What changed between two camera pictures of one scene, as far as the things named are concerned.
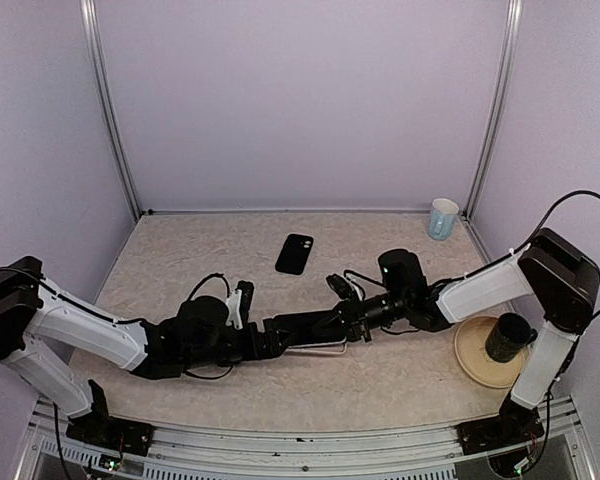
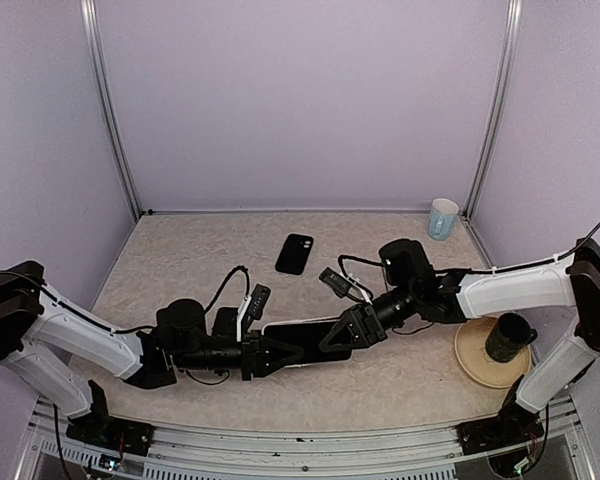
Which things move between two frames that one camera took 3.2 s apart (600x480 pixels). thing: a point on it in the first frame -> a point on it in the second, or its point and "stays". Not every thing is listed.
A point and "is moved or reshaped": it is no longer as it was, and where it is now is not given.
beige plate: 470,350 stays
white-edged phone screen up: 312,328 is moved or reshaped
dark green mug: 508,337 stays
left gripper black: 255,350 -> 255,357
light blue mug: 442,218 stays
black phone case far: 294,254 stays
